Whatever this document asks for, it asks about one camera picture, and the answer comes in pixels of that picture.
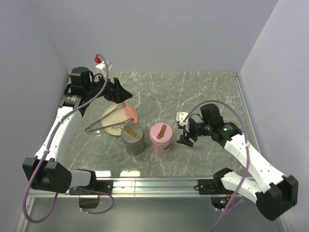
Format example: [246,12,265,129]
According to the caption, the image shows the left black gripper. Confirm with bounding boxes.
[85,72,132,104]

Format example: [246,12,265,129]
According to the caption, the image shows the pink round lid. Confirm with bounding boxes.
[149,123,173,145]

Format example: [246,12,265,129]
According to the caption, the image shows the pink cylindrical container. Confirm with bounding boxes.
[151,142,172,156]

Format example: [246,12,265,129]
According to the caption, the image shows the metal serving tongs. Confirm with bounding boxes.
[85,103,139,136]

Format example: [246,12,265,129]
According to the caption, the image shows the grey round lid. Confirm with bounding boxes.
[121,123,144,145]

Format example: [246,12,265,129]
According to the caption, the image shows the grey cylindrical container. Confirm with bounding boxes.
[124,140,145,156]

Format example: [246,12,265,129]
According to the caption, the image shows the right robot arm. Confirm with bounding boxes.
[176,103,299,221]

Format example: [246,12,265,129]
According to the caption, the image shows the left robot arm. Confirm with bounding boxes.
[22,67,133,194]

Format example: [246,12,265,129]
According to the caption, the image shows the pink and cream plate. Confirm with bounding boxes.
[101,104,139,136]

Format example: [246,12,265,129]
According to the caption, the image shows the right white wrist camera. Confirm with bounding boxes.
[176,112,190,132]

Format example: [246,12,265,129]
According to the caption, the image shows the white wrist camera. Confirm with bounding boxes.
[94,56,113,73]
[176,112,190,132]

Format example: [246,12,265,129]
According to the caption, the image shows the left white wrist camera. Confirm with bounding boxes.
[94,56,113,73]

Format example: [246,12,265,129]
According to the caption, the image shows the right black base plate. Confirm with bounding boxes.
[194,179,234,195]

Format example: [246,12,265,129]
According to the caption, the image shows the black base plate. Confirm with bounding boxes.
[194,179,234,195]
[69,180,113,195]

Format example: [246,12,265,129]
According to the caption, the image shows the aluminium mounting rail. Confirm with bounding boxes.
[28,176,262,200]

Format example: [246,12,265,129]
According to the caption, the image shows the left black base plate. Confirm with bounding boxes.
[69,180,113,195]

